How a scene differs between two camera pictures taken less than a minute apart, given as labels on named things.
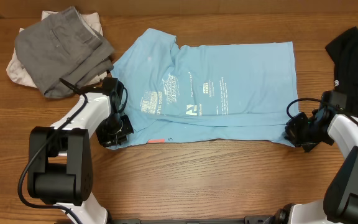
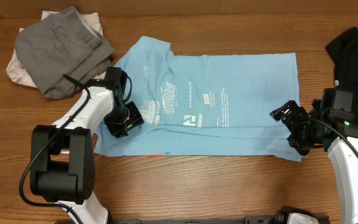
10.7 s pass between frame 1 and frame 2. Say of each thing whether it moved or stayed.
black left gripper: moved
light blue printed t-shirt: moved
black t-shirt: stayed
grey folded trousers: stayed
